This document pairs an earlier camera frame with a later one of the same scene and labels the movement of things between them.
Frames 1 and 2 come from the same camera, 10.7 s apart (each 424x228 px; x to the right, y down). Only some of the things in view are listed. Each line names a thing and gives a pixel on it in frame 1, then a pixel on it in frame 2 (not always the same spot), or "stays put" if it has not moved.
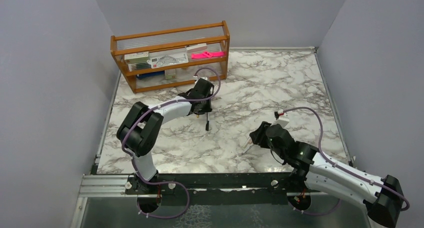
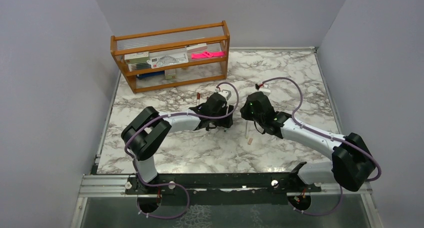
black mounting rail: x=237 y=188 stays put
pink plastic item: x=207 y=54 stays put
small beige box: x=170 y=74 stays put
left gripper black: x=207 y=109 -> x=225 y=122
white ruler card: x=157 y=60 stays put
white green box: x=136 y=57 stays put
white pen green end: x=247 y=149 -> x=225 y=129
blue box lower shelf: x=145 y=75 stays put
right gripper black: x=258 y=135 -> x=244 y=110
